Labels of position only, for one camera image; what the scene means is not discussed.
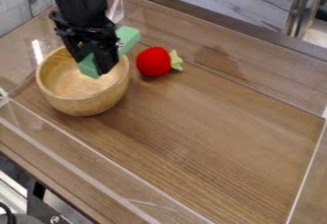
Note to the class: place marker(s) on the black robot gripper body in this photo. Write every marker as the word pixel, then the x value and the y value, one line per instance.
pixel 80 18

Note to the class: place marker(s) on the brown wooden bowl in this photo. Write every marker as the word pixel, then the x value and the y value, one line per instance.
pixel 73 93

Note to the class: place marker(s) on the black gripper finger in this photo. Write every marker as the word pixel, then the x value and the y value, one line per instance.
pixel 77 47
pixel 104 56

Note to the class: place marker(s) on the black table leg bracket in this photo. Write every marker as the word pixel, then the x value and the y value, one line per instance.
pixel 25 208

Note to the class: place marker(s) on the clear acrylic corner bracket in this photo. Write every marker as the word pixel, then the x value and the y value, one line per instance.
pixel 115 12

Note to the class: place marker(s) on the green rectangular block stick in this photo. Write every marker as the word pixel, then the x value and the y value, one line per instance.
pixel 128 37

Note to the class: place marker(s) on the clear acrylic tray wall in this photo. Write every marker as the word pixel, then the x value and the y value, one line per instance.
pixel 109 194

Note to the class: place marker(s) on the red plush strawberry toy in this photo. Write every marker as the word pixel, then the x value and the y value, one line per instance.
pixel 156 61

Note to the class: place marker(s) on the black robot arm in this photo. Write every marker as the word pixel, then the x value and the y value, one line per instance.
pixel 88 35

